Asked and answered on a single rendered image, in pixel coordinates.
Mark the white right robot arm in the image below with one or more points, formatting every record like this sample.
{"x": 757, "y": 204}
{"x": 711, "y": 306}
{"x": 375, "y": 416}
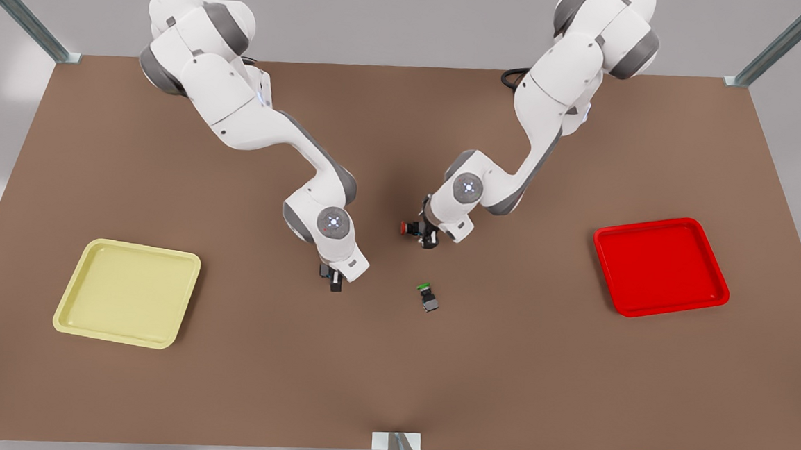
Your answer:
{"x": 241, "y": 104}

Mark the pale yellow square tray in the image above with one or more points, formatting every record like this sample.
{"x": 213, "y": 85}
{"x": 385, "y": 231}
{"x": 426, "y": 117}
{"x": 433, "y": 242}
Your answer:
{"x": 128, "y": 292}

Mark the green push-button switch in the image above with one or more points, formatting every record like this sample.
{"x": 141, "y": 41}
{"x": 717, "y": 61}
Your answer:
{"x": 427, "y": 297}

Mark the red square tray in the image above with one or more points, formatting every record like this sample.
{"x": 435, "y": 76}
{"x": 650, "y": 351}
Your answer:
{"x": 660, "y": 266}

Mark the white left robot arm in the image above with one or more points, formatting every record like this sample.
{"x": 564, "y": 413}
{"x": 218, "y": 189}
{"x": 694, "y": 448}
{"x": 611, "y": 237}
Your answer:
{"x": 562, "y": 89}

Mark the red push-button switch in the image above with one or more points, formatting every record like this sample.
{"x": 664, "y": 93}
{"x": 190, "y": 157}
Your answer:
{"x": 410, "y": 228}

